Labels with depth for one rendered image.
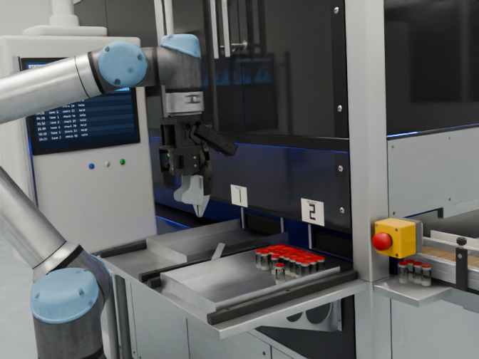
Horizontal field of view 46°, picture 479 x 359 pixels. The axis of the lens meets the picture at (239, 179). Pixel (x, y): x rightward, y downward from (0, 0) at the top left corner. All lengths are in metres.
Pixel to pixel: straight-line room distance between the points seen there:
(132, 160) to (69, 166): 0.24
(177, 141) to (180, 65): 0.15
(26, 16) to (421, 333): 5.80
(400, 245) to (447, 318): 0.41
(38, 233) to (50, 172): 0.79
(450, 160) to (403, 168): 0.17
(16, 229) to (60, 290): 0.19
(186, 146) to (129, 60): 0.24
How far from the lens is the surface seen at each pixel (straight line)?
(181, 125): 1.12
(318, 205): 1.42
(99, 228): 2.05
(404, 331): 1.48
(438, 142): 1.46
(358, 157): 1.29
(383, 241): 1.24
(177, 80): 1.10
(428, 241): 1.38
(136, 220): 2.11
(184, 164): 1.10
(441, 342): 1.61
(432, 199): 1.46
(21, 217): 1.17
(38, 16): 6.73
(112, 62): 0.96
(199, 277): 1.43
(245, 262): 1.50
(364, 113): 1.27
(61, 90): 0.99
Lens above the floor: 1.34
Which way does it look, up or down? 9 degrees down
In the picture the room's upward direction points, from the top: 4 degrees counter-clockwise
